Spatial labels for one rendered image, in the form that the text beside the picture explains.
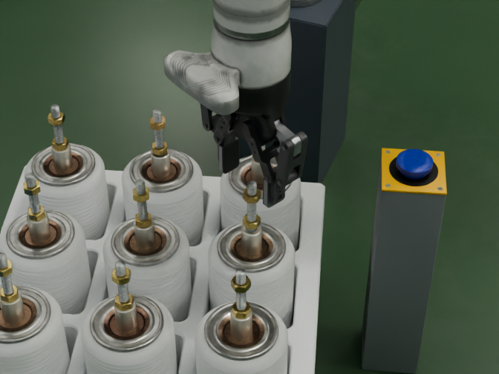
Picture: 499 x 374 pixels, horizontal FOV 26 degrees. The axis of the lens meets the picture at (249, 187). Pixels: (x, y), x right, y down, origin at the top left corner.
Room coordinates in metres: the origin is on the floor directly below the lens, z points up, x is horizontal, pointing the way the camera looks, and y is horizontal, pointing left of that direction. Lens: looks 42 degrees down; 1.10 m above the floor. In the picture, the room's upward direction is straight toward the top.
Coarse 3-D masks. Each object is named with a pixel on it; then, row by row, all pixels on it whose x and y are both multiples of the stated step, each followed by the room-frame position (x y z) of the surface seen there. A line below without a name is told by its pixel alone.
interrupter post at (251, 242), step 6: (246, 228) 0.83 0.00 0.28; (258, 228) 0.83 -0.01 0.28; (246, 234) 0.82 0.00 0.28; (252, 234) 0.82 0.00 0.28; (258, 234) 0.82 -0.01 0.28; (246, 240) 0.82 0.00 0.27; (252, 240) 0.82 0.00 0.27; (258, 240) 0.82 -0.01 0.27; (246, 246) 0.82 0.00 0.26; (252, 246) 0.82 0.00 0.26; (258, 246) 0.82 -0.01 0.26; (246, 252) 0.82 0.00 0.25; (252, 252) 0.82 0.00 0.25; (258, 252) 0.82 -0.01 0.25
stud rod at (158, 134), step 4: (156, 112) 0.96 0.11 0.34; (160, 112) 0.96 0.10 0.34; (156, 116) 0.95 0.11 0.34; (160, 116) 0.96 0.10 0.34; (156, 120) 0.95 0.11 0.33; (160, 120) 0.96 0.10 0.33; (156, 132) 0.95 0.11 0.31; (160, 132) 0.95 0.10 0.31; (156, 136) 0.95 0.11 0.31; (160, 136) 0.95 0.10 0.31; (156, 140) 0.95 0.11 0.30; (160, 140) 0.95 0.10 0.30; (156, 144) 0.95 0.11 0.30; (160, 144) 0.95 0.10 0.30
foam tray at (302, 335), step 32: (320, 192) 1.00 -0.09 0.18; (320, 224) 0.94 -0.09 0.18; (96, 256) 0.90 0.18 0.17; (192, 256) 0.89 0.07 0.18; (320, 256) 0.89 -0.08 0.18; (0, 288) 0.84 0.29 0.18; (96, 288) 0.84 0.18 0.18; (192, 288) 0.89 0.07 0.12; (64, 320) 0.79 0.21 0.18; (192, 320) 0.79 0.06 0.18; (192, 352) 0.74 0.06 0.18; (288, 352) 0.76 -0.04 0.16
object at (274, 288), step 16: (288, 240) 0.84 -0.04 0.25; (288, 256) 0.82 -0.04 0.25; (224, 272) 0.80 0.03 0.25; (256, 272) 0.79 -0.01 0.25; (272, 272) 0.80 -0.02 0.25; (288, 272) 0.81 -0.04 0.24; (224, 288) 0.79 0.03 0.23; (256, 288) 0.78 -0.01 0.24; (272, 288) 0.79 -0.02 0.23; (288, 288) 0.81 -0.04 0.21; (272, 304) 0.79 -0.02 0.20; (288, 304) 0.81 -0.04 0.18; (288, 320) 0.81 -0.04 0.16
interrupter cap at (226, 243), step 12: (228, 228) 0.86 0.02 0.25; (240, 228) 0.86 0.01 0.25; (264, 228) 0.86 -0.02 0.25; (228, 240) 0.84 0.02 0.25; (240, 240) 0.84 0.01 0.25; (264, 240) 0.84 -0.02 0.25; (276, 240) 0.84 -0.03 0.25; (228, 252) 0.82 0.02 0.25; (240, 252) 0.82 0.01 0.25; (264, 252) 0.82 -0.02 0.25; (276, 252) 0.82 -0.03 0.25; (228, 264) 0.80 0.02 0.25; (240, 264) 0.80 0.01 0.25; (252, 264) 0.80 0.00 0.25; (264, 264) 0.80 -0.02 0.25; (276, 264) 0.81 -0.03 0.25
